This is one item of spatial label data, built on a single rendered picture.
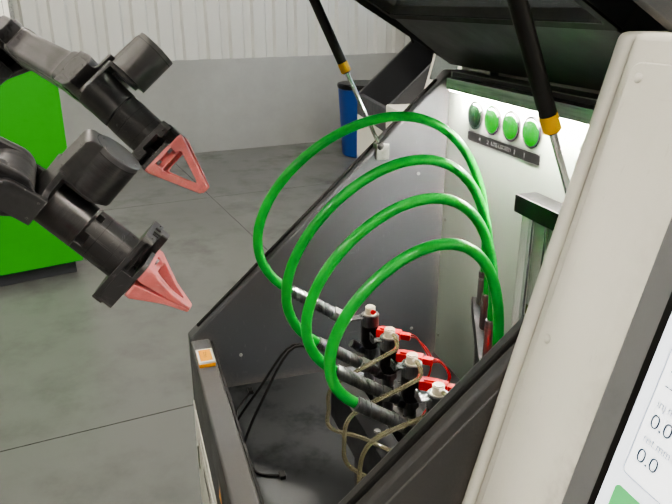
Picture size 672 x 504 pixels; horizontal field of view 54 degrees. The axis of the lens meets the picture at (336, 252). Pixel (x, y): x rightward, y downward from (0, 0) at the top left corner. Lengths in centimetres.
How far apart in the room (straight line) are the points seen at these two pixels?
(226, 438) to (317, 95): 711
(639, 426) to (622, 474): 4
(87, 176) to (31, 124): 337
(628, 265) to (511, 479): 26
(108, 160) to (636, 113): 53
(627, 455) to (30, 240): 393
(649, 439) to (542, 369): 14
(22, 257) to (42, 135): 73
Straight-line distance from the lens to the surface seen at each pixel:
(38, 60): 120
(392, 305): 144
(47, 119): 415
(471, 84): 122
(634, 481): 61
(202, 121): 760
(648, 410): 59
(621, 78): 68
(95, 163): 78
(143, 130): 94
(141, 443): 273
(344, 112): 719
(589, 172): 68
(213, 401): 115
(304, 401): 135
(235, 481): 99
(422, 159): 90
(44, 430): 293
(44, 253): 432
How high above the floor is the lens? 157
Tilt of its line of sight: 21 degrees down
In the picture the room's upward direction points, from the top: straight up
